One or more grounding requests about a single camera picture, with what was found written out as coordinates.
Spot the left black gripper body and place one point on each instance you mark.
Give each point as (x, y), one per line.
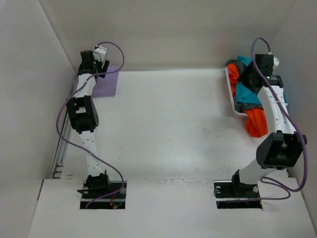
(96, 65)

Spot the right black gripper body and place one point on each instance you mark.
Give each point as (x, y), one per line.
(245, 77)

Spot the purple t shirt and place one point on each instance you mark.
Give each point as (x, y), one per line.
(105, 87)

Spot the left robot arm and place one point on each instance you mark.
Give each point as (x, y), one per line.
(84, 119)

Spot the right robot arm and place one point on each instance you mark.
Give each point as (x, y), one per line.
(285, 143)

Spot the teal t shirt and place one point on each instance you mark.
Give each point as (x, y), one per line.
(249, 81)

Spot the white plastic bin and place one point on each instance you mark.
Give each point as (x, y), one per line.
(236, 114)

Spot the grey t shirt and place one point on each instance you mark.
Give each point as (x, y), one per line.
(243, 98)

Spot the orange t shirt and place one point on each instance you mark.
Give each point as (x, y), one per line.
(256, 124)

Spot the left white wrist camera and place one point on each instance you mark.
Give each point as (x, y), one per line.
(99, 53)

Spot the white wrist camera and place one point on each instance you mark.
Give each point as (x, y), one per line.
(275, 62)
(99, 53)

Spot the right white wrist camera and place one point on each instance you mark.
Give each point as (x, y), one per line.
(275, 62)

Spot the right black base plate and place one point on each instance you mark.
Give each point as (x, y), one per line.
(230, 196)

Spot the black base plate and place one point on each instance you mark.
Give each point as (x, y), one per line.
(111, 202)
(230, 196)

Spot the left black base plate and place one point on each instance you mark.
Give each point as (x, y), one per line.
(111, 202)

